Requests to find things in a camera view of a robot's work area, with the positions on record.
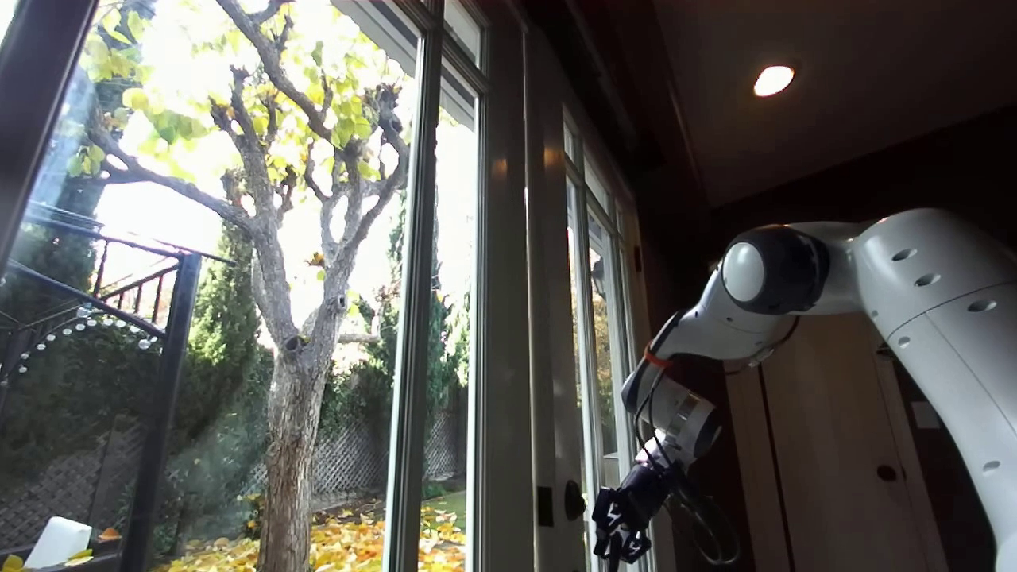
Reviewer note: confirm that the black metal stair railing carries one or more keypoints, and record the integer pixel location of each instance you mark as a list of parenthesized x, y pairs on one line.
[(93, 346)]

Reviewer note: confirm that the white french door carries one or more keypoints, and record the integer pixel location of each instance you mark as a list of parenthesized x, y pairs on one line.
[(504, 531), (601, 326)]

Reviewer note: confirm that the wooden interior cabinet door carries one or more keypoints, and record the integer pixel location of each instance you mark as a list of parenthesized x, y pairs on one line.
[(831, 481)]

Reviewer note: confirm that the black door lever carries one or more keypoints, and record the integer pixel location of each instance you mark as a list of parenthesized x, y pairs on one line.
[(575, 499)]

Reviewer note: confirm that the bare garden tree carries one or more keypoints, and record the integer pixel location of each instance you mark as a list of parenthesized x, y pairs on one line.
[(298, 126)]

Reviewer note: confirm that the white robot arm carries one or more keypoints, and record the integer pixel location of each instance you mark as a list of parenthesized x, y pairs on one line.
[(940, 293)]

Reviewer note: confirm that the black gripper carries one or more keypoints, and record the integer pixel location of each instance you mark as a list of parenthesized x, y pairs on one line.
[(620, 517)]

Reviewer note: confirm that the recessed ceiling light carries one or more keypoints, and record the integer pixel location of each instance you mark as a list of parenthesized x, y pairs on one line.
[(774, 78)]

